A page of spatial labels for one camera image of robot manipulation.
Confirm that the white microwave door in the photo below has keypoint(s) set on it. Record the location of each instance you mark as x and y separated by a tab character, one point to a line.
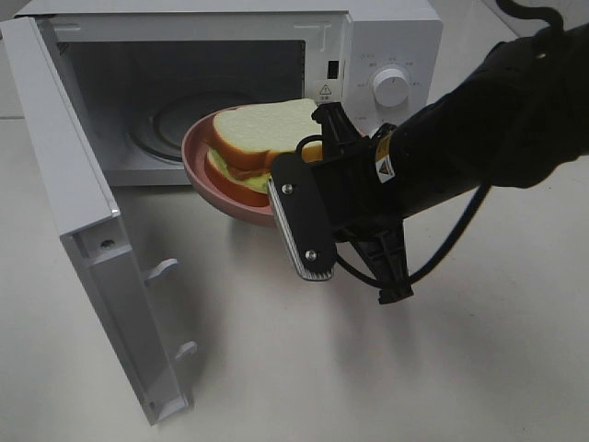
88	219

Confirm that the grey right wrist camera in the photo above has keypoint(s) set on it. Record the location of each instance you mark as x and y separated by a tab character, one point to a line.
301	217

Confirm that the white microwave oven body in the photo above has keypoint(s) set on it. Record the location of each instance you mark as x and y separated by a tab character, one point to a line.
131	54

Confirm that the upper white microwave knob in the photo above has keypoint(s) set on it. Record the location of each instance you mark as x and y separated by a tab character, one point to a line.
390	86

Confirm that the pink round plate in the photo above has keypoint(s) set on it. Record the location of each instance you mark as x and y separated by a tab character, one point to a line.
194	150

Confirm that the toast sandwich with lettuce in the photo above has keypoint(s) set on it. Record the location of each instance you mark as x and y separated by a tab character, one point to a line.
244	141

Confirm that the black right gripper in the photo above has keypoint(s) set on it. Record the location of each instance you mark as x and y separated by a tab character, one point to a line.
357	211

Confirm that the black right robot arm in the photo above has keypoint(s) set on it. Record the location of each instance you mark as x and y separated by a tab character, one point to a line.
511	123

